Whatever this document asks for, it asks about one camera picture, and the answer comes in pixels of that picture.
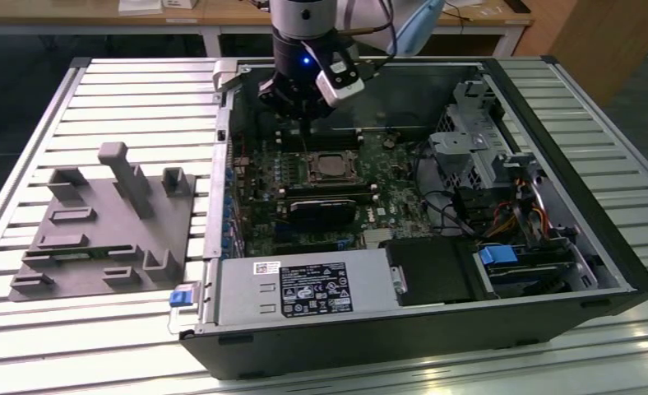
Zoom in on silver power supply unit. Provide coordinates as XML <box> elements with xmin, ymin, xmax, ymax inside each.
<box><xmin>214</xmin><ymin>249</ymin><xmax>403</xmax><ymax>327</ymax></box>

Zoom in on coloured wire bundle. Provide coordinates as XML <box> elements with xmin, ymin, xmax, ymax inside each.
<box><xmin>488</xmin><ymin>200</ymin><xmax>555</xmax><ymax>244</ymax></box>

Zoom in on CPU socket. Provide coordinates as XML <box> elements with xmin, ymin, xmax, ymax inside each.
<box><xmin>302</xmin><ymin>150</ymin><xmax>363</xmax><ymax>184</ymax></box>

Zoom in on blue case latch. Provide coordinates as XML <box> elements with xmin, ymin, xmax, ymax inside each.
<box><xmin>168</xmin><ymin>283</ymin><xmax>200</xmax><ymax>309</ymax></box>

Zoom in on wooden desk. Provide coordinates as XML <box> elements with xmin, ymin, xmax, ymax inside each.
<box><xmin>0</xmin><ymin>0</ymin><xmax>535</xmax><ymax>58</ymax></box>

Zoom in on black wire bundle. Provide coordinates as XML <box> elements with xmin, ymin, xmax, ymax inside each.
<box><xmin>418</xmin><ymin>188</ymin><xmax>480</xmax><ymax>239</ymax></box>

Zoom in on black plastic shroud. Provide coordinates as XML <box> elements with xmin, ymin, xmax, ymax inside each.
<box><xmin>382</xmin><ymin>237</ymin><xmax>489</xmax><ymax>308</ymax></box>

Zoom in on small silver heatsink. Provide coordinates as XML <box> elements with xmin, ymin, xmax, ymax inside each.
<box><xmin>363</xmin><ymin>229</ymin><xmax>392</xmax><ymax>249</ymax></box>

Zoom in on black graphics card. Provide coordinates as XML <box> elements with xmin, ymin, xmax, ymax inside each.
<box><xmin>288</xmin><ymin>198</ymin><xmax>359</xmax><ymax>231</ymax></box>

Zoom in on green motherboard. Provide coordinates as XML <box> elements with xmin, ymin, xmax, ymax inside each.
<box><xmin>228</xmin><ymin>130</ymin><xmax>436</xmax><ymax>258</ymax></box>

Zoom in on black open PC case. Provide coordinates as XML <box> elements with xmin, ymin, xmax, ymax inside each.
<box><xmin>178</xmin><ymin>55</ymin><xmax>648</xmax><ymax>382</ymax></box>

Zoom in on black RAM slot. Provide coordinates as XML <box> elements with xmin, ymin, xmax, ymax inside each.
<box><xmin>286</xmin><ymin>126</ymin><xmax>362</xmax><ymax>151</ymax></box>

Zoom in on blue disk carrier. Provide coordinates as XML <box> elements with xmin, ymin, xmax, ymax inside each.
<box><xmin>476</xmin><ymin>245</ymin><xmax>520</xmax><ymax>269</ymax></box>

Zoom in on white box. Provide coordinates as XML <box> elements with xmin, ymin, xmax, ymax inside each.
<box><xmin>118</xmin><ymin>0</ymin><xmax>162</xmax><ymax>16</ymax></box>

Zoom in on metal drive cage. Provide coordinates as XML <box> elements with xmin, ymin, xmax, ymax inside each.
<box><xmin>427</xmin><ymin>80</ymin><xmax>540</xmax><ymax>191</ymax></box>

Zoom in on grey parts rack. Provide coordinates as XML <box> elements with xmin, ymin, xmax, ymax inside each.
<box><xmin>6</xmin><ymin>142</ymin><xmax>199</xmax><ymax>304</ymax></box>

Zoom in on wooden cabinet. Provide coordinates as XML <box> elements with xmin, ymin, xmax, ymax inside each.
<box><xmin>515</xmin><ymin>0</ymin><xmax>648</xmax><ymax>105</ymax></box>

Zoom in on metal socket cover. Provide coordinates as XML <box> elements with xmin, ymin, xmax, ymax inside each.
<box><xmin>304</xmin><ymin>150</ymin><xmax>362</xmax><ymax>184</ymax></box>

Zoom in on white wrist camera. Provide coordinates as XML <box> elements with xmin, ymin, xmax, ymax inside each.
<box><xmin>315</xmin><ymin>61</ymin><xmax>367</xmax><ymax>109</ymax></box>

